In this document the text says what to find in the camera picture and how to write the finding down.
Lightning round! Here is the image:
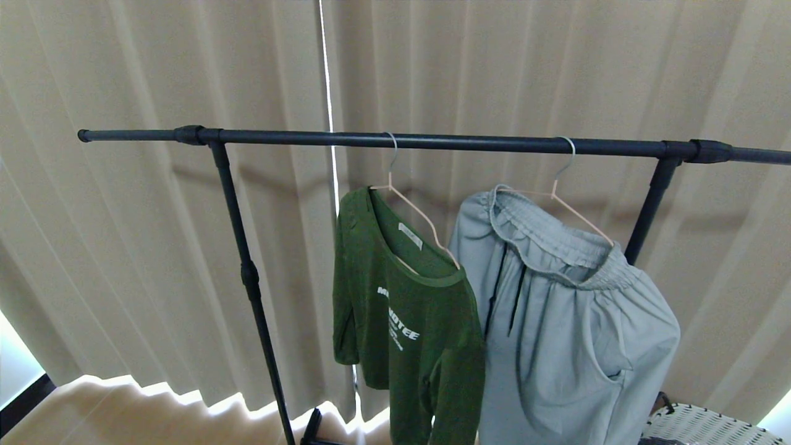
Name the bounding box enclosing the pink clothes hanger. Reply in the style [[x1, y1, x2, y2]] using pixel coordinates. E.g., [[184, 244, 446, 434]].
[[497, 136, 617, 248], [370, 132, 462, 276]]

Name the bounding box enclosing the green long-sleeved shirt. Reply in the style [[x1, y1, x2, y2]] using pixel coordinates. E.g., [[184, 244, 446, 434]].
[[332, 187, 486, 445]]

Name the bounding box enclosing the pale blue garment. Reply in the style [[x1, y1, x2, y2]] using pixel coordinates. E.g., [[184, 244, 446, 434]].
[[446, 184, 682, 445]]

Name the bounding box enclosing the black clothes rack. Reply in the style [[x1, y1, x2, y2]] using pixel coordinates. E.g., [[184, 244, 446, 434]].
[[77, 125, 791, 445]]

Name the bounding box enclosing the white laundry basket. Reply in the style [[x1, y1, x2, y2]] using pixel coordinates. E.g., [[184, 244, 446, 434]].
[[637, 392, 787, 445]]

